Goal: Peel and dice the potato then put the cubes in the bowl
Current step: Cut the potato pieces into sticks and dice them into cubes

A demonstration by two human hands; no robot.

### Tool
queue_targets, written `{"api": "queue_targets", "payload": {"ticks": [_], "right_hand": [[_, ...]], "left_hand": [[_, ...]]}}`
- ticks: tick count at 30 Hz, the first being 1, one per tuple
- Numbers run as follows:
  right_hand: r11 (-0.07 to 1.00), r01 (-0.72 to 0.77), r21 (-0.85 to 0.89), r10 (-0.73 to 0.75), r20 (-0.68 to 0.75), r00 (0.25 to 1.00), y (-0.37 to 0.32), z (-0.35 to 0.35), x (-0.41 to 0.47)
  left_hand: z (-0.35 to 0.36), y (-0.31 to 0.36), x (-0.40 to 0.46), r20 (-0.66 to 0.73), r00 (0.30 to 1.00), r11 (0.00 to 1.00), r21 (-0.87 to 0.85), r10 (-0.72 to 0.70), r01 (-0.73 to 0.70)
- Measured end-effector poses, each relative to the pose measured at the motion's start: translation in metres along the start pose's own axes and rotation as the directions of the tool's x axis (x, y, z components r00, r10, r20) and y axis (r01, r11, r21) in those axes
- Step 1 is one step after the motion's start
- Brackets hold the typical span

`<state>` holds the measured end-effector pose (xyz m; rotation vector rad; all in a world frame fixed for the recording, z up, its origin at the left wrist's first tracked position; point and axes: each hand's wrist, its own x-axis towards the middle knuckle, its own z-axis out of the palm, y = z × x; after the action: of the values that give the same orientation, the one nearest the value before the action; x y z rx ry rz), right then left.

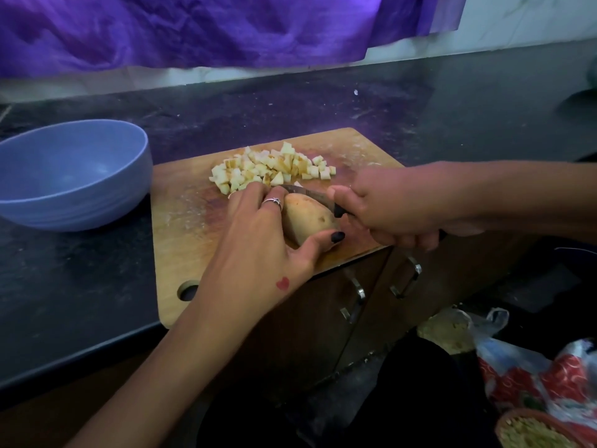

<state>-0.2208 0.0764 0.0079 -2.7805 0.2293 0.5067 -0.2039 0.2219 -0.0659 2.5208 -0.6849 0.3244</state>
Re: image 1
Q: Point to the brown bowl of seeds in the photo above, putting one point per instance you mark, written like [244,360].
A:
[536,432]

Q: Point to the person's right hand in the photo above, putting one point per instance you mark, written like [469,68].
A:
[401,205]

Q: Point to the person's dark trousers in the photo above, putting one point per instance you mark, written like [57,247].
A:
[420,396]

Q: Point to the person's right forearm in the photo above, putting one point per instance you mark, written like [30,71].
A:
[522,196]

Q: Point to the purple cloth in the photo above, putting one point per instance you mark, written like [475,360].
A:
[186,28]

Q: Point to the red and white plastic bag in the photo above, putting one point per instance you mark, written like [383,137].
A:
[550,373]

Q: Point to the person's left forearm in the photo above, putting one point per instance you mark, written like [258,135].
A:
[149,387]

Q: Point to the blue bowl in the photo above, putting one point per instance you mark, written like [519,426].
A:
[70,172]

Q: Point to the pile of diced potato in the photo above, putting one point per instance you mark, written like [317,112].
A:
[270,166]

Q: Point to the rounded potato end piece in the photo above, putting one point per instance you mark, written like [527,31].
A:
[308,217]

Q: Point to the wooden cutting board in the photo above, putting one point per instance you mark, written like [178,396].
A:
[182,210]

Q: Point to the person's left hand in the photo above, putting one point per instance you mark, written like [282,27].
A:
[247,266]

